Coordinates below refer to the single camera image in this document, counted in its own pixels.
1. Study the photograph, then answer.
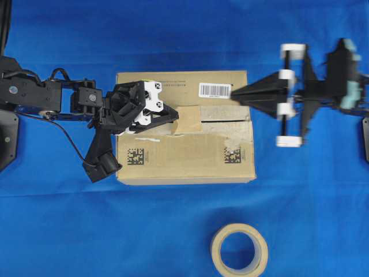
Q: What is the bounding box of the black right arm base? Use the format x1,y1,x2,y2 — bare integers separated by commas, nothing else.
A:
362,117,369,162

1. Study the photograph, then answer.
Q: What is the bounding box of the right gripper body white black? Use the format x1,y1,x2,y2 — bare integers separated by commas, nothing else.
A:
276,43,321,148

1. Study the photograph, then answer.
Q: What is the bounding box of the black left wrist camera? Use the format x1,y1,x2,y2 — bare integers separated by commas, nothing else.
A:
82,129,122,182

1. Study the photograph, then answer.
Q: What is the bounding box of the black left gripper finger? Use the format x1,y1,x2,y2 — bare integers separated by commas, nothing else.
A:
131,116,177,134
150,104,179,121

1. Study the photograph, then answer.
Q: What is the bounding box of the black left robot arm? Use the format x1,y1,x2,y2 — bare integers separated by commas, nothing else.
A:
1,56,179,135

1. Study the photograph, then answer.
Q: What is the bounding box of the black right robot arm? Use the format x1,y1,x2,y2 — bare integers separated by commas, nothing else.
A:
230,38,368,148

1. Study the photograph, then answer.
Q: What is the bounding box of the cut beige tape piece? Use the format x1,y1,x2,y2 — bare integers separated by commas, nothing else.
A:
171,106,202,135

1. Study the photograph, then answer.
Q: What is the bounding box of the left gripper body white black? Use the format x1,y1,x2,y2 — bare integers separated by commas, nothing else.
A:
97,80,164,135

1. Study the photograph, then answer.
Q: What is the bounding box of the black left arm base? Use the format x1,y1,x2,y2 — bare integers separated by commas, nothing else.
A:
0,110,19,171

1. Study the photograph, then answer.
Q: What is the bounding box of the beige tape roll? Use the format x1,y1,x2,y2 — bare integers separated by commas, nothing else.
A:
210,223,269,276

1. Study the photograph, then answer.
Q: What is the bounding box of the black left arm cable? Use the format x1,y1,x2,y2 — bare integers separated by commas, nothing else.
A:
43,114,96,168

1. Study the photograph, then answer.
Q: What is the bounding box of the brown cardboard box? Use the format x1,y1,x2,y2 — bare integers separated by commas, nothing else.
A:
116,70,257,186

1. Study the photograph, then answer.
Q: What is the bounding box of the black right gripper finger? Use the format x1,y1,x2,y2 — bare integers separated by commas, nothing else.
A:
231,72,288,99
231,96,287,118

